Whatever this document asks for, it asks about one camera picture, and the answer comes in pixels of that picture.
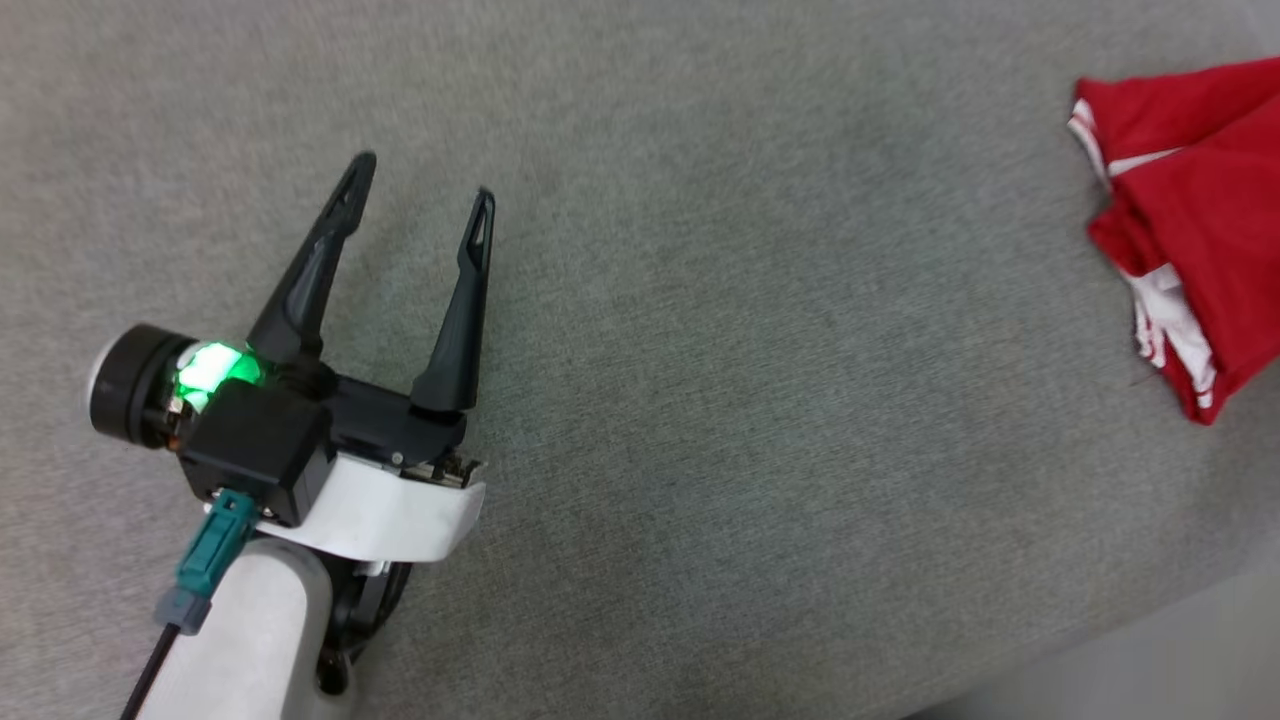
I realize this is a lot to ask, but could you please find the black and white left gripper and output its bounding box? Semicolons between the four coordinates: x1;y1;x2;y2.
88;151;496;564

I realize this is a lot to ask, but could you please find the beige fabric sofa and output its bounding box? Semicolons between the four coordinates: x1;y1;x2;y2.
0;0;1280;720

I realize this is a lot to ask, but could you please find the red jersey with white trim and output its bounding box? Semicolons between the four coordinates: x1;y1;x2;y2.
1068;57;1280;426

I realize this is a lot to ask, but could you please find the black cable with teal connector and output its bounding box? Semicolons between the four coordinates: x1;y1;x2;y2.
120;488;263;720

